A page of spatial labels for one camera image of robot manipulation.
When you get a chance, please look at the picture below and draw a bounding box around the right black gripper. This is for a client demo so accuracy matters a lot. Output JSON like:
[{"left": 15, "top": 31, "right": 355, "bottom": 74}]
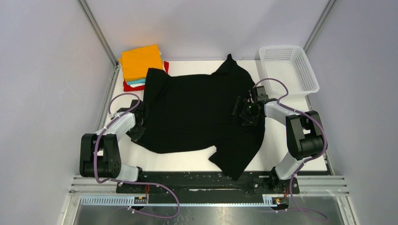
[{"left": 229, "top": 96, "right": 260, "bottom": 127}]

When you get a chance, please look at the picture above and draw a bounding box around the black t shirt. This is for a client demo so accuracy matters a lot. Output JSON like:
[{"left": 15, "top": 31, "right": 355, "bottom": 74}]
[{"left": 136, "top": 55, "right": 265, "bottom": 180}]

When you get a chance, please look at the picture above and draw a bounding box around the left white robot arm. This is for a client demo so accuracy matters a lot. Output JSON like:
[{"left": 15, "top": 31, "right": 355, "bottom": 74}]
[{"left": 79, "top": 100, "right": 148, "bottom": 193}]

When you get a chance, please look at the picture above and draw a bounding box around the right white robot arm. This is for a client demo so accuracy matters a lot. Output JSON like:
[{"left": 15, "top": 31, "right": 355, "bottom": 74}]
[{"left": 232, "top": 86, "right": 328, "bottom": 193}]

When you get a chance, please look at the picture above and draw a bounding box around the white folded t shirt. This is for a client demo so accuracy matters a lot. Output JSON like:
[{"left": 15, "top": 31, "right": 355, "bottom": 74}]
[{"left": 128, "top": 82, "right": 145, "bottom": 88}]

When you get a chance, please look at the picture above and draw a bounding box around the red folded t shirt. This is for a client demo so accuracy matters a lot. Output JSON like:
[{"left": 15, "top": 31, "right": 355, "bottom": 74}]
[{"left": 123, "top": 60, "right": 169, "bottom": 92}]

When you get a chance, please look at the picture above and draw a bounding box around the teal folded t shirt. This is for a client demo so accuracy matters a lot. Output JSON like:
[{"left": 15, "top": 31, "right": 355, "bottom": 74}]
[{"left": 126, "top": 78, "right": 146, "bottom": 85}]

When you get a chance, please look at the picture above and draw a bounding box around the orange folded t shirt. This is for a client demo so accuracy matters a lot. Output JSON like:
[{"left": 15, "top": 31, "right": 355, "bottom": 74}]
[{"left": 119, "top": 45, "right": 163, "bottom": 82}]

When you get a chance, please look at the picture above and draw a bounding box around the white plastic basket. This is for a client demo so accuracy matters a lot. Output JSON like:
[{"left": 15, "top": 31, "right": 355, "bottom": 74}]
[{"left": 259, "top": 45, "right": 320, "bottom": 98}]

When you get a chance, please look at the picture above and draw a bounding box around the aluminium frame rail left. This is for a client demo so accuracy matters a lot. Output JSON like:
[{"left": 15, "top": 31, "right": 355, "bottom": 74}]
[{"left": 78, "top": 0, "right": 119, "bottom": 130}]

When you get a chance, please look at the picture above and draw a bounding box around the aluminium frame rail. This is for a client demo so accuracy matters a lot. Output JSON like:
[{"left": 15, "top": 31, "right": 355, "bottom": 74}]
[
  {"left": 78, "top": 0, "right": 119, "bottom": 130},
  {"left": 303, "top": 0, "right": 337, "bottom": 53}
]

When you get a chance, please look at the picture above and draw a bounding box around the slotted cable duct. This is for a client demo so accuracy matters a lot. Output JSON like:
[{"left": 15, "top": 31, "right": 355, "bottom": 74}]
[{"left": 80, "top": 195, "right": 289, "bottom": 207}]

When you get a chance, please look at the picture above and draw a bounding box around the aluminium frame rail right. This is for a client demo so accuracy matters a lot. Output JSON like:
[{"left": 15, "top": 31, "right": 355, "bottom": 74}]
[{"left": 303, "top": 0, "right": 337, "bottom": 53}]

